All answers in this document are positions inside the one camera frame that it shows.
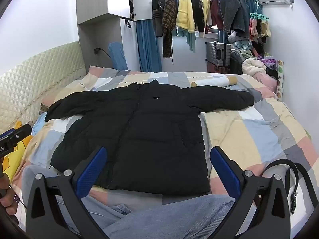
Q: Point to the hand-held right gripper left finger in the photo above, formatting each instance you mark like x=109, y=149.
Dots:
x=91, y=173

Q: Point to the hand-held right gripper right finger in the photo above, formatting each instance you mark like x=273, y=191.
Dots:
x=225, y=173

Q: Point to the black puffer jacket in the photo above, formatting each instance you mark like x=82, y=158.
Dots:
x=149, y=134

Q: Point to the pile of clothes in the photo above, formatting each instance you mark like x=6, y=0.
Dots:
x=241, y=49

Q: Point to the person's left hand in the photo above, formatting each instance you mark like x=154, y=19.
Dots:
x=7, y=201

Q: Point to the yellow printed pillow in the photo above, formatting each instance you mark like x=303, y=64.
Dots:
x=15, y=159

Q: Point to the light blue pillow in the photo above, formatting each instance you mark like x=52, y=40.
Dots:
x=37, y=125

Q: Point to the checked patchwork duvet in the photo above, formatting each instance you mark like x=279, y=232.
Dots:
x=261, y=134

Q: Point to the black belt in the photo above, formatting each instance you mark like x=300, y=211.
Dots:
x=280, y=161

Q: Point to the cream quilted headboard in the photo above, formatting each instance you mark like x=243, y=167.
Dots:
x=37, y=79

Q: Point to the patchwork pillow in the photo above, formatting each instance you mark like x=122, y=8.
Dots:
x=62, y=92

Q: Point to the pink pillow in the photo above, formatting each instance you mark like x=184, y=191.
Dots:
x=265, y=84

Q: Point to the fruit print cushion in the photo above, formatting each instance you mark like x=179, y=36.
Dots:
x=280, y=79

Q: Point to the cream fluffy blanket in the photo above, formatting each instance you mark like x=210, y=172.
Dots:
x=253, y=67

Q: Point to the blue padded board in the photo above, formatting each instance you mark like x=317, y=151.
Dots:
x=118, y=57

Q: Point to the silver suitcase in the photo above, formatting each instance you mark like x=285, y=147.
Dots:
x=219, y=53

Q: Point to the teal hanging cloth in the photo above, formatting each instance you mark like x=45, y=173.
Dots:
x=190, y=42

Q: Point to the teal clip sock hanger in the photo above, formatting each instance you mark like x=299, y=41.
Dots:
x=259, y=27

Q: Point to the white wardrobe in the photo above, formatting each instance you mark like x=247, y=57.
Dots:
x=99, y=0

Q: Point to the dark red garment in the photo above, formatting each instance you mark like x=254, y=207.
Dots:
x=215, y=12

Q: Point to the black coat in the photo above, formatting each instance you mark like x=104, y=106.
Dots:
x=198, y=10

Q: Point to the brown houndstooth coat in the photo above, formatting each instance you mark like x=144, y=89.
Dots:
x=169, y=17

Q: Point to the yellow fleece jacket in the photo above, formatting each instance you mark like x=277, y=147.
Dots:
x=185, y=10

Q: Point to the pale yellow jacket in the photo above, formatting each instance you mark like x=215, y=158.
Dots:
x=206, y=5

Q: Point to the dark striped jacket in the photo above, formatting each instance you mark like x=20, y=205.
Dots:
x=156, y=12

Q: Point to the wall socket with black plug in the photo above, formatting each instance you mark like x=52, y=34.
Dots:
x=96, y=50

